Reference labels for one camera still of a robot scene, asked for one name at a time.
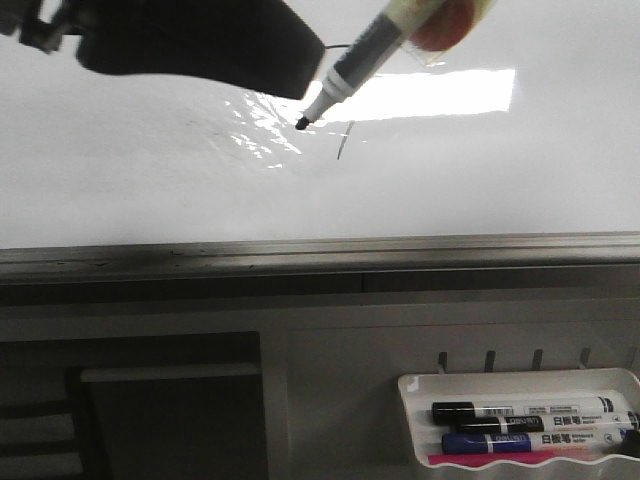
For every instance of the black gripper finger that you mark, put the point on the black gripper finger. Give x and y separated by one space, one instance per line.
258 45

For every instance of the black whiteboard marker with tape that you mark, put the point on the black whiteboard marker with tape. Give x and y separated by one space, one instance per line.
430 28

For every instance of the black capped whiteboard marker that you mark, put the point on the black capped whiteboard marker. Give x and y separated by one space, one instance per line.
449 412

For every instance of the blue capped whiteboard marker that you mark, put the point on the blue capped whiteboard marker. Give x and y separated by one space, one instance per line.
603 440

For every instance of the white plastic marker tray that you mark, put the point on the white plastic marker tray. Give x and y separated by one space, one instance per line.
418 392

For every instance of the pink eraser strip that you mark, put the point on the pink eraser strip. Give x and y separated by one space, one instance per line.
478 460

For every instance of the white whiteboard with aluminium frame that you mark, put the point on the white whiteboard with aluminium frame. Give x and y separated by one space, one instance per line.
518 147

